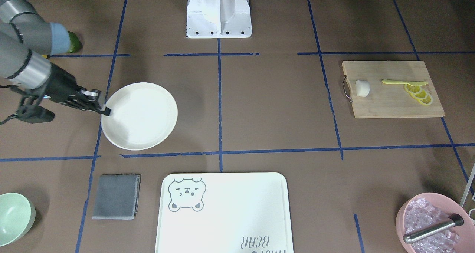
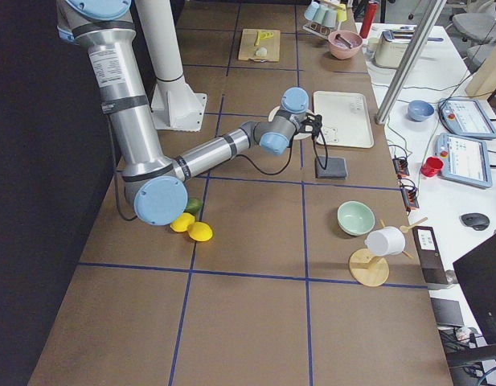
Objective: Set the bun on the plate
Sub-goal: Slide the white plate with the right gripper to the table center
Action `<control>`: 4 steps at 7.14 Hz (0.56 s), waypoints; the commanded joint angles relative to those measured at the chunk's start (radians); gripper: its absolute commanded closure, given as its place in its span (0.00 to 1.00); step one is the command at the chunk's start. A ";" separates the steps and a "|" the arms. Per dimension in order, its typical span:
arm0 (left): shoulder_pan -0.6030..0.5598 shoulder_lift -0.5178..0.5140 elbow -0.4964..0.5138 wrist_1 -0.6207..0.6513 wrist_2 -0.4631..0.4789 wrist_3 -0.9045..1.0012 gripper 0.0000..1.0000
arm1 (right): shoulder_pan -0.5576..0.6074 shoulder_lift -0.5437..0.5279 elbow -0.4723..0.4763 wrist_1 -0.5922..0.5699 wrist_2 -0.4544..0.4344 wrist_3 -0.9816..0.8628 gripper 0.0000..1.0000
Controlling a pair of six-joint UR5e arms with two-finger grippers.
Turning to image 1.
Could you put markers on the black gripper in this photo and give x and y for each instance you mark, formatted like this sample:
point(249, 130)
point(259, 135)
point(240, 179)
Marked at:
point(60, 84)

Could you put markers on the cream round plate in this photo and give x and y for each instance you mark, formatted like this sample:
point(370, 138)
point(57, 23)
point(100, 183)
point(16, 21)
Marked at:
point(142, 116)

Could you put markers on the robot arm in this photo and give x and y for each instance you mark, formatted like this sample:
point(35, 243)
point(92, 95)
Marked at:
point(25, 40)

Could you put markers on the white bear tray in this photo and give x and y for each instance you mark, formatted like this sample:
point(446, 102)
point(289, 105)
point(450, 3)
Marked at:
point(224, 212)

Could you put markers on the folded grey cloth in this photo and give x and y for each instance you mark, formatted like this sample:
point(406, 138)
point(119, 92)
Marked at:
point(117, 197)

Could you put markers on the mint green bowl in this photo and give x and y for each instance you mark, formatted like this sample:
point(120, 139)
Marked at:
point(17, 215)

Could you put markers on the wooden cutting board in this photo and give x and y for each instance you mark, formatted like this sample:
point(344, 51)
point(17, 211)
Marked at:
point(389, 101)

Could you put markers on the lemon slice far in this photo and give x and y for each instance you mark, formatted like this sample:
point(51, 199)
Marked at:
point(412, 89)

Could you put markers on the lemon slice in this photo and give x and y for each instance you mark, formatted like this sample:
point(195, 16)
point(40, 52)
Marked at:
point(426, 100)
point(412, 89)
point(419, 95)

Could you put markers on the yellow-green plastic knife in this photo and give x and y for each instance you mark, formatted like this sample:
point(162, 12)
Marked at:
point(402, 82)

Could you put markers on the lemon slice middle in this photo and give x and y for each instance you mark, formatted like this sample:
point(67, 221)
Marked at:
point(419, 95)

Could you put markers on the lemon slice near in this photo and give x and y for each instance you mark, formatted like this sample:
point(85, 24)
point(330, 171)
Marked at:
point(426, 100)

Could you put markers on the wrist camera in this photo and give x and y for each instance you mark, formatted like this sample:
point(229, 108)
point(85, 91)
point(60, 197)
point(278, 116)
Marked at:
point(30, 111)

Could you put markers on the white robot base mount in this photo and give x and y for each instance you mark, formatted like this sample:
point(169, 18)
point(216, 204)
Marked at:
point(218, 19)

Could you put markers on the white wire cup rack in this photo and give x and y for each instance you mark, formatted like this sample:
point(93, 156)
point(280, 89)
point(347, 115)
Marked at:
point(468, 196)

